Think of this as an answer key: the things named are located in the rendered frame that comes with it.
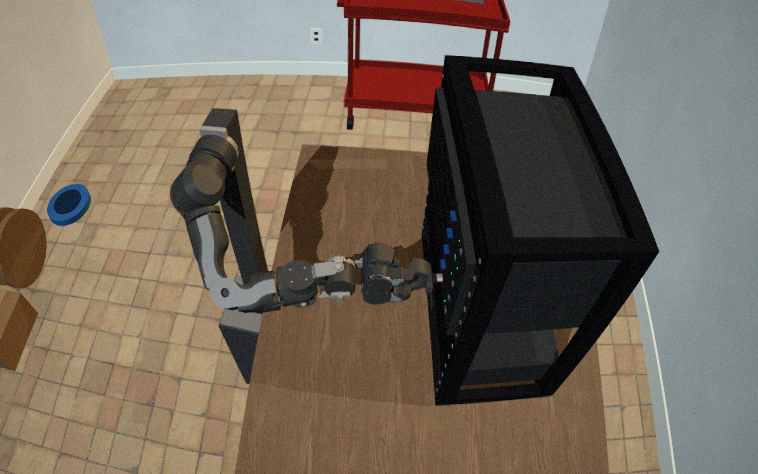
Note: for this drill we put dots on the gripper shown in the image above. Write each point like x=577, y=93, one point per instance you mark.
x=379, y=262

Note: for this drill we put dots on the black server rack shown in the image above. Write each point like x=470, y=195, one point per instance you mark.
x=545, y=182

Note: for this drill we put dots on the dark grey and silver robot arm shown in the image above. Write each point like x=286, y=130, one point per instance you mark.
x=200, y=186

